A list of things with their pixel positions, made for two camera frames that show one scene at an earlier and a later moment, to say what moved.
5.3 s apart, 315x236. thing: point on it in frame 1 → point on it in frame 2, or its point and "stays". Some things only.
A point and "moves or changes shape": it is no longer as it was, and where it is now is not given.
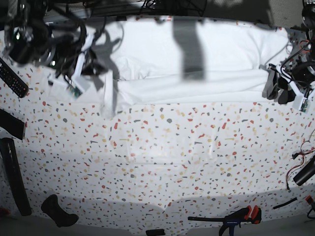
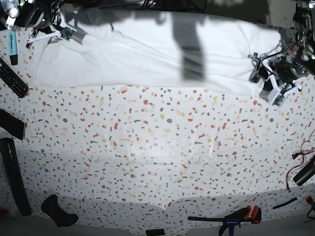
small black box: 155,232 stays
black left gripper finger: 286,96 → 267,87
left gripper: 75,56 → 66,28
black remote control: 13,80 stays
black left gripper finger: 270,90 → 255,75
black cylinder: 306,173 stays
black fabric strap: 13,124 stays
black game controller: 51,208 stays
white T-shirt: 172,59 moves or changes shape
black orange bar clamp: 242,215 stays
